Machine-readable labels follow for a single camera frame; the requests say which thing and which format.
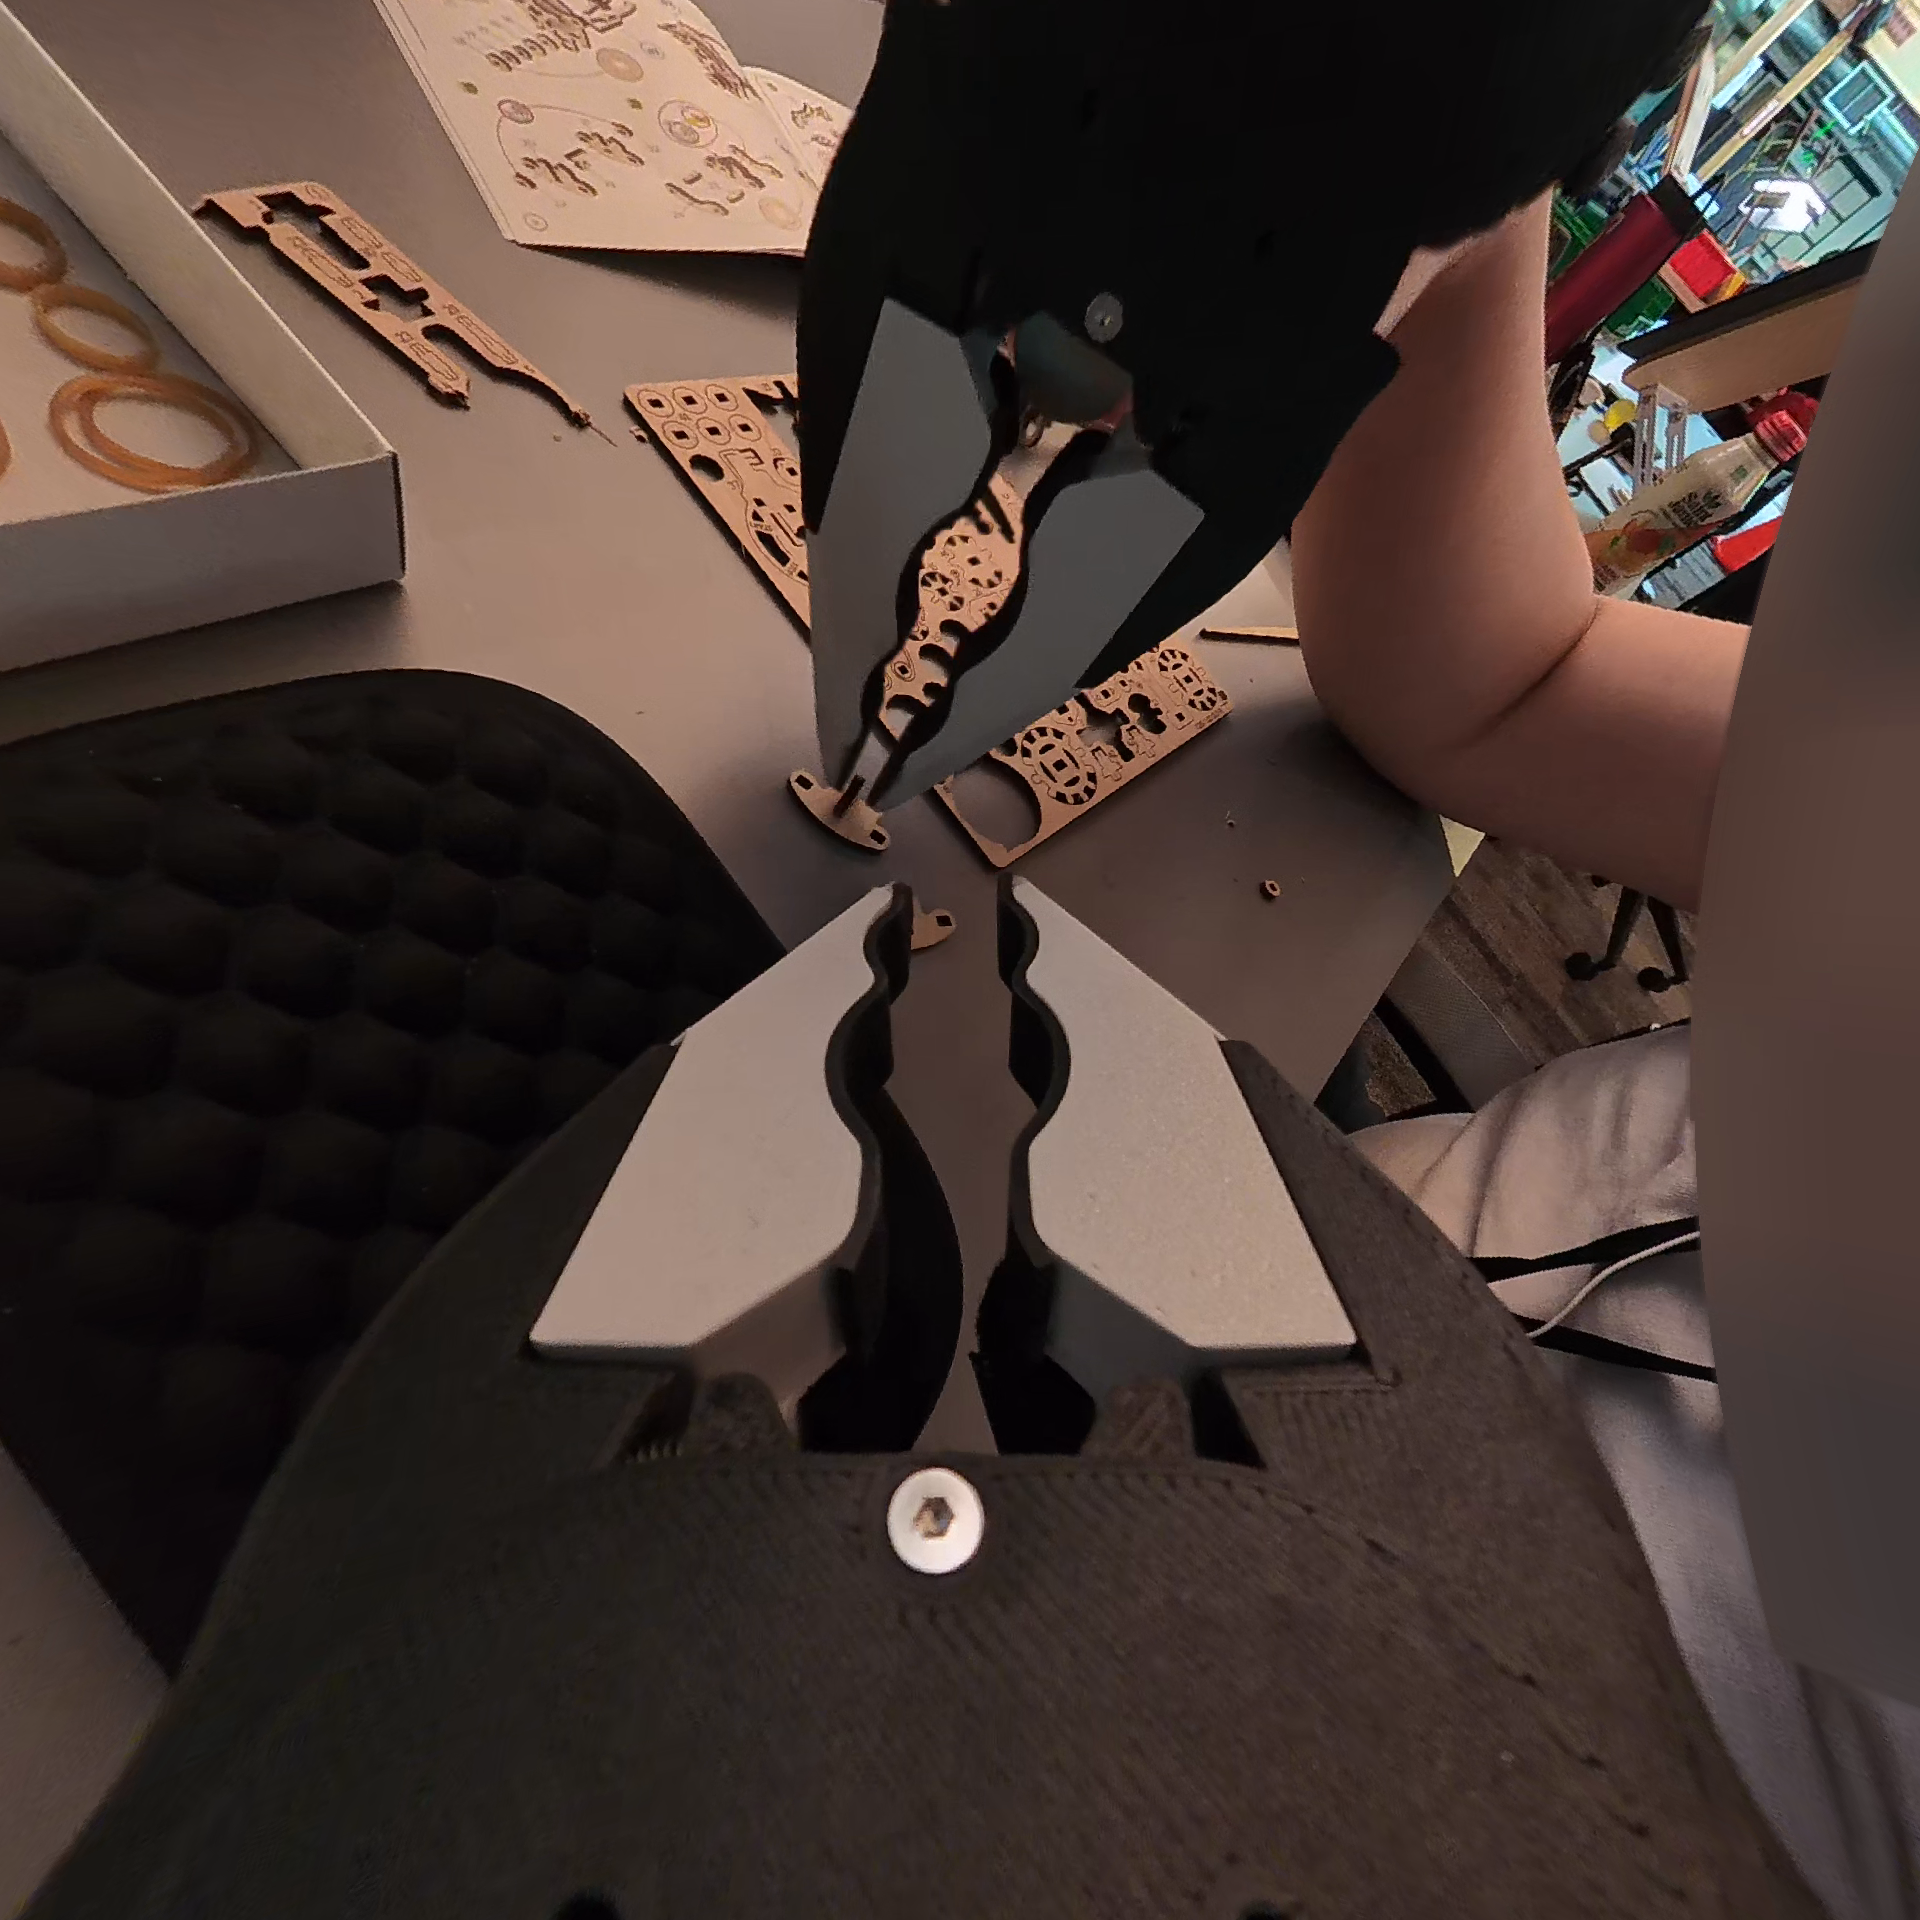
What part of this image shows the black egg-crate foam pad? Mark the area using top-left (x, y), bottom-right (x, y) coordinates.
top-left (0, 666), bottom-right (790, 1676)

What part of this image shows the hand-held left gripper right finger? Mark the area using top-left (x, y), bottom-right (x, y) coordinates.
top-left (975, 874), bottom-right (1362, 1456)

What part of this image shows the black office chair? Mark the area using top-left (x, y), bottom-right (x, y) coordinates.
top-left (1569, 877), bottom-right (1697, 993)

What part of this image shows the black lanyard strap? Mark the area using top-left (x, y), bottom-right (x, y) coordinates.
top-left (1481, 1222), bottom-right (1719, 1378)

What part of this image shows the laser-cut wooden parts sheet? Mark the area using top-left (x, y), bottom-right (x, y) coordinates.
top-left (625, 372), bottom-right (1233, 873)

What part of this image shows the red-capped drink bottle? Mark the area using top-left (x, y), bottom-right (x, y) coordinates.
top-left (1591, 415), bottom-right (1810, 606)

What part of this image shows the small wooden part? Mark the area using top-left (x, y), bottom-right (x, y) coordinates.
top-left (786, 766), bottom-right (895, 856)

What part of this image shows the illustrated instruction booklet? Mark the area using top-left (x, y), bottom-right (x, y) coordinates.
top-left (372, 0), bottom-right (857, 255)

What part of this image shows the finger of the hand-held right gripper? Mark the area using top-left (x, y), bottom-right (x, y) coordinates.
top-left (878, 426), bottom-right (1212, 798)
top-left (805, 294), bottom-right (1038, 798)

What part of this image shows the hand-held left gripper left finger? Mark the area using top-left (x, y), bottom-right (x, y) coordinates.
top-left (529, 882), bottom-right (964, 1454)

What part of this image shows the red cylinder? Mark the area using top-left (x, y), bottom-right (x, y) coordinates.
top-left (1545, 180), bottom-right (1713, 356)

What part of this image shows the thin white cable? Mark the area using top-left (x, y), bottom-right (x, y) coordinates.
top-left (1527, 1232), bottom-right (1700, 1327)

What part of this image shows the background wooden-top desk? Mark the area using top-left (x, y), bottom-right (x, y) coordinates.
top-left (1617, 239), bottom-right (1876, 394)

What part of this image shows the white cardboard box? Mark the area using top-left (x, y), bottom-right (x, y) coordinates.
top-left (0, 0), bottom-right (407, 676)

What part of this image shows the long wooden offcut frame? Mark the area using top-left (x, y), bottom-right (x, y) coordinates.
top-left (193, 182), bottom-right (617, 448)

